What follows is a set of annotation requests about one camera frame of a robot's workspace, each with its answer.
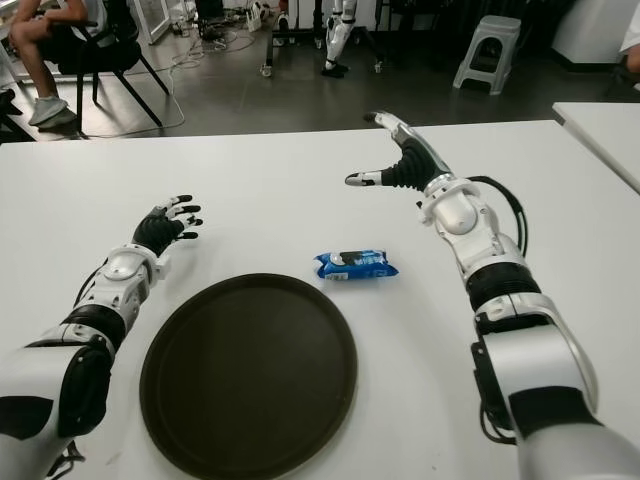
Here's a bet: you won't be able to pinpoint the dark chair with armrest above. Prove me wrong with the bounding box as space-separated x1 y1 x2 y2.
0 87 37 146

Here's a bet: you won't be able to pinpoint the white framed board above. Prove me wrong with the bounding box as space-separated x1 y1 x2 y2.
133 0 174 47

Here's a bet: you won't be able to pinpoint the white cabinet with black base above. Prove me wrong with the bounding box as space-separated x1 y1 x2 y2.
549 0 640 66

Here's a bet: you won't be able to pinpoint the white plastic stool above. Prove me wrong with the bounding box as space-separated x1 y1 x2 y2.
452 14 522 97

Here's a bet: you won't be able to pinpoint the black chair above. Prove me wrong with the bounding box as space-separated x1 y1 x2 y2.
49 0 171 139

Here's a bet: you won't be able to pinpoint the black wheeled stand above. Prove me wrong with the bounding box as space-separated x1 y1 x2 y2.
257 0 387 80

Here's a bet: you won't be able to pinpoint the white humanoid robot leg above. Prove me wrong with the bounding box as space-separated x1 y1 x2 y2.
319 0 359 79

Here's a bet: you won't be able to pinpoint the person in white shirt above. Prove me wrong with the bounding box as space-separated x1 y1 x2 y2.
617 27 640 92

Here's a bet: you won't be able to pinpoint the blue Oreo packet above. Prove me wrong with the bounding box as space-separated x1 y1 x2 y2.
313 248 401 283

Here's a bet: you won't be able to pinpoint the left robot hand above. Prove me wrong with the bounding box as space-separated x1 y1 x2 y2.
130 193 204 259

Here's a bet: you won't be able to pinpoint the seated person in shorts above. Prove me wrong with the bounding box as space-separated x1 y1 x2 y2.
9 0 109 132

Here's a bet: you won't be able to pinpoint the cables on floor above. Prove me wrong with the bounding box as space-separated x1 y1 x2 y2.
167 4 274 71

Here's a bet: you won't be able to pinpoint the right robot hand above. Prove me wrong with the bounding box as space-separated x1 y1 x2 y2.
343 110 457 194

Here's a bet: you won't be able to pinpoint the round dark brown tray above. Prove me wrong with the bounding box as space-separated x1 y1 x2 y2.
139 272 360 480

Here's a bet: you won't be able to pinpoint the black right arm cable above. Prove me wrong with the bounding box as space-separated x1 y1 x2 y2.
468 174 530 446

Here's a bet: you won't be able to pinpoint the neighbouring white table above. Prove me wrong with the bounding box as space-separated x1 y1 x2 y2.
551 101 640 196

